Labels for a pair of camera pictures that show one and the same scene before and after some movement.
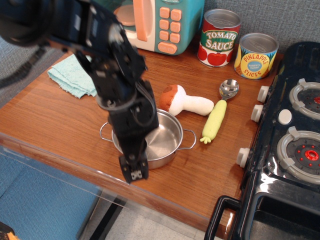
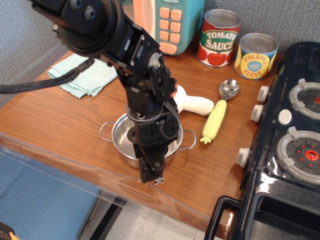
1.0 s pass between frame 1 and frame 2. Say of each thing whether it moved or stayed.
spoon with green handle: stayed
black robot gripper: moved
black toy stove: stayed
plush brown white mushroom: stayed
